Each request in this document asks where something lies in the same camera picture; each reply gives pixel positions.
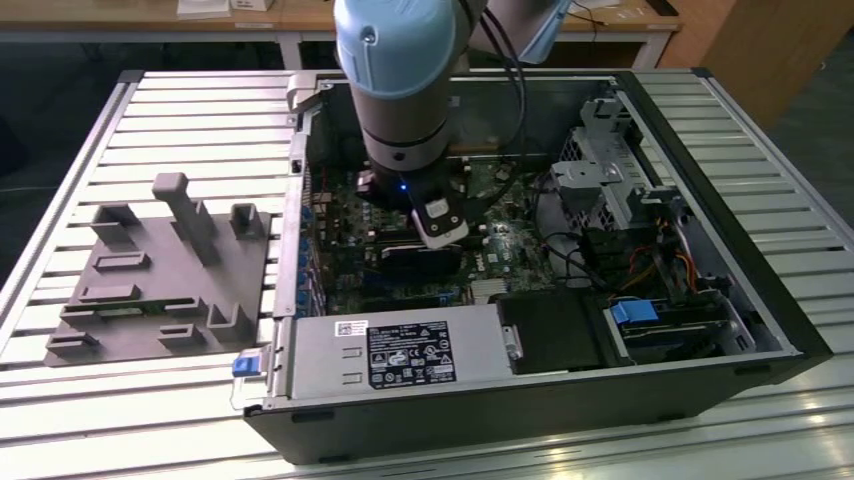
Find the black RAM slot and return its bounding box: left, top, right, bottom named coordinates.
left=374, top=236, right=487, bottom=247
left=374, top=228, right=483, bottom=238

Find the black expansion slot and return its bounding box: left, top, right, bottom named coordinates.
left=363, top=295, right=450, bottom=309

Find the black graphics card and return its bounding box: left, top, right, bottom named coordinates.
left=377, top=243, right=463, bottom=279

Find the green motherboard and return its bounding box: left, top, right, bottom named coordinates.
left=299, top=154, right=562, bottom=319

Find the small silver heatsink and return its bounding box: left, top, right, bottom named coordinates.
left=470, top=279, right=509, bottom=301

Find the metal drive cage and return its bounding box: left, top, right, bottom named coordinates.
left=550, top=97, right=689, bottom=231

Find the grey power supply unit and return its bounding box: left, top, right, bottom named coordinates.
left=279, top=303, right=519, bottom=401

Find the black drive shroud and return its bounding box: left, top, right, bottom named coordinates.
left=490, top=291, right=629, bottom=375

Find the grey parts rack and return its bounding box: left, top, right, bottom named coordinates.
left=40, top=172, right=277, bottom=369

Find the blue case latch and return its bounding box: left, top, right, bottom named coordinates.
left=231, top=349, right=263, bottom=379

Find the hard disk in blue carrier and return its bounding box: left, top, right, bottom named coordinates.
left=607, top=297, right=733, bottom=364

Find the black open PC case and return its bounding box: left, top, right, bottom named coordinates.
left=241, top=67, right=836, bottom=465

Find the wooden desk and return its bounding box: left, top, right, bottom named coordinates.
left=0, top=0, right=682, bottom=71

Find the wooden cabinet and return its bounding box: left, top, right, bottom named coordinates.
left=657, top=0, right=854, bottom=129

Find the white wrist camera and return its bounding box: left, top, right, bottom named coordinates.
left=409, top=196, right=470, bottom=250

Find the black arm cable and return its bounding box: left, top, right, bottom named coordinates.
left=479, top=0, right=533, bottom=156

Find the black wire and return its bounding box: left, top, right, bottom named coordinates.
left=539, top=229, right=613, bottom=291

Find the coloured power wire bundle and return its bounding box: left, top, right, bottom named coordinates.
left=617, top=247, right=700, bottom=296

